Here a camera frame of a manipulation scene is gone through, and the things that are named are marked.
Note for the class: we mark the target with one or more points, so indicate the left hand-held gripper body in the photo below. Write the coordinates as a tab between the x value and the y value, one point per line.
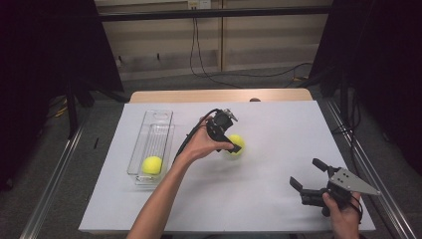
219	124

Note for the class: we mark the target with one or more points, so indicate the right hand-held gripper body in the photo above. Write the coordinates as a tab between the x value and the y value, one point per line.
345	182

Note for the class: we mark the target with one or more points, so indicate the yellow tennis ball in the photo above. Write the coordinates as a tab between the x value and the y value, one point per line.
239	141
152	165

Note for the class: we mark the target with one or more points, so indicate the clear plastic container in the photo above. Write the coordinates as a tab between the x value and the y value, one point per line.
153	139

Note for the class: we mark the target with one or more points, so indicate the person's left hand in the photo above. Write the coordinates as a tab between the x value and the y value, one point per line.
197	146

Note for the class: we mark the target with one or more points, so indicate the person's right hand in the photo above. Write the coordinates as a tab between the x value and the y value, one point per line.
345	224

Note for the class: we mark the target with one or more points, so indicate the white table sheet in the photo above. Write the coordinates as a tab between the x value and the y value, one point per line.
272	186

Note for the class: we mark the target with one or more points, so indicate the wooden table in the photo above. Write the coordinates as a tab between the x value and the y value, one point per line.
199	95

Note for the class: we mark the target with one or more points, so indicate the black horizontal bar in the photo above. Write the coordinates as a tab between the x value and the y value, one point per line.
215	13

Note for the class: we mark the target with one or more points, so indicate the black curtain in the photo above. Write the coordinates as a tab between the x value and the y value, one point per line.
381	66
43	66

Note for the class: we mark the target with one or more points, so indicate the small black floor piece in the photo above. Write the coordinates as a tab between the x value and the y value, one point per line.
96	143

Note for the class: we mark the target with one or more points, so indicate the black metal stand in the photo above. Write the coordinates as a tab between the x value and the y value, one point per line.
72	113

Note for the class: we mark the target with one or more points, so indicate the aluminium floor rail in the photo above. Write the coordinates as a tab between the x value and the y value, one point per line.
375	172
49	189

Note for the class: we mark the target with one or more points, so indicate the white wall socket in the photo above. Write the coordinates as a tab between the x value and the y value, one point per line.
199	4

